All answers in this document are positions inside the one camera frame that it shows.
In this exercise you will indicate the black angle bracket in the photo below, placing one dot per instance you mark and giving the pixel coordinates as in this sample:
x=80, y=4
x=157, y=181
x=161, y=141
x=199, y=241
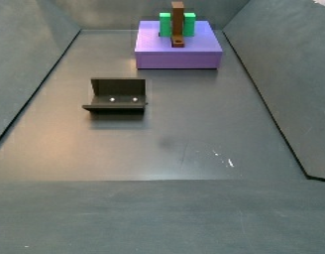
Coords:
x=117, y=94

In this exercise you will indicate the green block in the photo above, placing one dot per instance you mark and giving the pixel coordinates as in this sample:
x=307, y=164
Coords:
x=165, y=27
x=189, y=23

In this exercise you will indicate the brown L-shaped block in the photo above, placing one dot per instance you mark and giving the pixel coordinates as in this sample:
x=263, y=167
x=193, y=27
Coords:
x=177, y=24

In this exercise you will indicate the left green block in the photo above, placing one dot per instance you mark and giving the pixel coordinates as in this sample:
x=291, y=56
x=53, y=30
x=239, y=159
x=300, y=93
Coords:
x=165, y=27

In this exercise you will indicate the purple base board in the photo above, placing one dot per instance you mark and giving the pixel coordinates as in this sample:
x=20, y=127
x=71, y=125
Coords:
x=155, y=53

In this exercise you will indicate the right green block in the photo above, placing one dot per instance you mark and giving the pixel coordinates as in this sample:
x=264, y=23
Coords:
x=189, y=23

